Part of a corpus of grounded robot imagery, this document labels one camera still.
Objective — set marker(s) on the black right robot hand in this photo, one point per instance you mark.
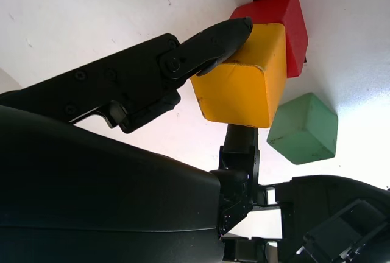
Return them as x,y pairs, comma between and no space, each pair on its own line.
91,190

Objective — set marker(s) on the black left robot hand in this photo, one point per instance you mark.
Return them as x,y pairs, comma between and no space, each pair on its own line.
329,214

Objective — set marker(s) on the green wooden block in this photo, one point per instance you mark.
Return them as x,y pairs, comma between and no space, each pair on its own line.
304,132

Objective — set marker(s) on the yellow wooden block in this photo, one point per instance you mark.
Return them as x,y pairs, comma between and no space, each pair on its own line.
237,92

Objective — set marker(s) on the red wooden block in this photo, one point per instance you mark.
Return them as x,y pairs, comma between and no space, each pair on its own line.
292,25

